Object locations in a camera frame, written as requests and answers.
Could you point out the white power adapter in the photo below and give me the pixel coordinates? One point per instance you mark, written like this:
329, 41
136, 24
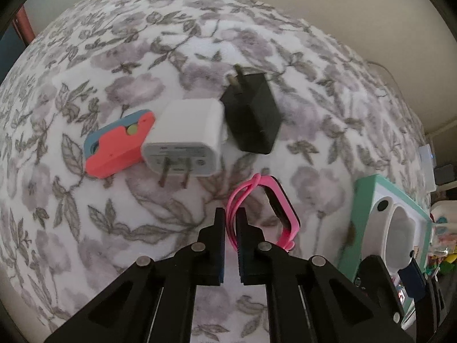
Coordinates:
426, 164

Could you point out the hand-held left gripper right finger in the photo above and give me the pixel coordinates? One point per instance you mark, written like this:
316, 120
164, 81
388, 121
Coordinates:
250, 257

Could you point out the coral and blue cutter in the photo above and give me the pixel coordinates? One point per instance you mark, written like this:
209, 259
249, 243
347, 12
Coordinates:
110, 153

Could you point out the pink smartwatch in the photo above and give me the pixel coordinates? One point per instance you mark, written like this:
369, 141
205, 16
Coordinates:
285, 214

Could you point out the colourful printed bag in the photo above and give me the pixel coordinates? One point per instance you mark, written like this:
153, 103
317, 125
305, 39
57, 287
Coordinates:
442, 221

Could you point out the teal rimmed white box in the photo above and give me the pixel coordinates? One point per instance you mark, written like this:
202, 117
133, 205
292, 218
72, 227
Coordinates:
360, 214

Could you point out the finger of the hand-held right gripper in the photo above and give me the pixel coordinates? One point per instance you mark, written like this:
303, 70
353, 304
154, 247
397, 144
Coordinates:
378, 275
414, 275

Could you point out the black wall charger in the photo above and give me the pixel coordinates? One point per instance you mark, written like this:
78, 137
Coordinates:
253, 114

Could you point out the red frame bar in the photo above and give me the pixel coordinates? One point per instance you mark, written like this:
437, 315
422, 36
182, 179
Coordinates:
23, 25

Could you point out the white wall charger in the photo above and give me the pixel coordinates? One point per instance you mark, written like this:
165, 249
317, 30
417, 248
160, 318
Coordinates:
185, 128

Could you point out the floral grey white blanket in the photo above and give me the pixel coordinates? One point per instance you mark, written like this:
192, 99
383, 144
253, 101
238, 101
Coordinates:
107, 60

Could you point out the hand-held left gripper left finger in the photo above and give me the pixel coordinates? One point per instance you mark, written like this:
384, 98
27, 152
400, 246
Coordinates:
214, 257

